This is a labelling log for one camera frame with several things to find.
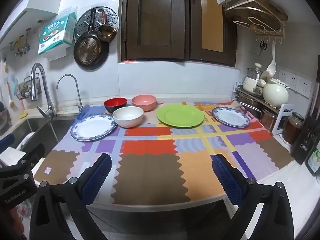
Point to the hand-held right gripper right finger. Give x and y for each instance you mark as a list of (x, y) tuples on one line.
[(227, 180)]

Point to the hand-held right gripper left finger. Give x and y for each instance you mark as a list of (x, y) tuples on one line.
[(97, 177)]

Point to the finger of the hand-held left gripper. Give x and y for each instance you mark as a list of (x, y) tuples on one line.
[(32, 153), (6, 143)]

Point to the blue floral white plate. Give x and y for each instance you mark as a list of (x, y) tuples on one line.
[(231, 117), (93, 130)]

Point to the red and black bowl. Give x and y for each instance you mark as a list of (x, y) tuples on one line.
[(115, 103)]

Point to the green plate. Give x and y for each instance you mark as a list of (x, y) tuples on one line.
[(180, 115)]

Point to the pink bowl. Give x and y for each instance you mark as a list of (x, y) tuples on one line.
[(144, 103)]

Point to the white cloth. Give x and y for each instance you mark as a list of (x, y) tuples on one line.
[(25, 140)]

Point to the stainless steel sink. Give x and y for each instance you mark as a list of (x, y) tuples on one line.
[(50, 130)]

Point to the yellow sponge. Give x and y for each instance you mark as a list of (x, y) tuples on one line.
[(24, 115)]

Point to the colourful patterned tablecloth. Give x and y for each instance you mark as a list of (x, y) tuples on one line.
[(150, 175)]

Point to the large chrome faucet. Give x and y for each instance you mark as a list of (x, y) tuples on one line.
[(46, 90)]

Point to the copper coloured pot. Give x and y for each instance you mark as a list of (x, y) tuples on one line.
[(268, 120)]

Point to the thin gooseneck faucet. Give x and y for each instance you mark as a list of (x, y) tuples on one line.
[(77, 92)]

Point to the stainless steel pot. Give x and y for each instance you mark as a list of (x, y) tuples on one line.
[(250, 105)]

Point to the glass jar of sauce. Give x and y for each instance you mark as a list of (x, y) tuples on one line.
[(293, 130)]

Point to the white pot rack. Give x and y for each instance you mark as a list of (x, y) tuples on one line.
[(282, 117)]

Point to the black knife block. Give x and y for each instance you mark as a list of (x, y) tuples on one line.
[(305, 147)]

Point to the cream ceramic pot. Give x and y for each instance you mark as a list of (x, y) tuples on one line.
[(275, 95)]

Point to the steel rimmed lid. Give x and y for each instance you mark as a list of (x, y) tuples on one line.
[(254, 72)]

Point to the black frying pan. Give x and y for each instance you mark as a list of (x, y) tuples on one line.
[(87, 51)]

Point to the teal and white box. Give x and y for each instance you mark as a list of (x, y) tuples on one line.
[(53, 35)]

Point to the white ladle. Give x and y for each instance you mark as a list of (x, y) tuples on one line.
[(271, 67)]

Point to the black scissors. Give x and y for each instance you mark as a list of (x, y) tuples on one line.
[(263, 46)]

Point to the small brass ladle pot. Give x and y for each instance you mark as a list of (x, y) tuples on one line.
[(107, 33)]

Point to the perforated metal steamer tray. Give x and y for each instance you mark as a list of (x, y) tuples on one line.
[(112, 17)]

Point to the dark wooden window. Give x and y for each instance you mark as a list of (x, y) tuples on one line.
[(155, 30)]

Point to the rectangular wooden cutting board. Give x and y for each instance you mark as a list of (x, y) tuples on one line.
[(270, 7)]

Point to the metal wall hooks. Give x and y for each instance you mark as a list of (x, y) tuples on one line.
[(20, 45)]

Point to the white wall socket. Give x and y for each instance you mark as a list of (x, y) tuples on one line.
[(303, 86), (285, 76)]

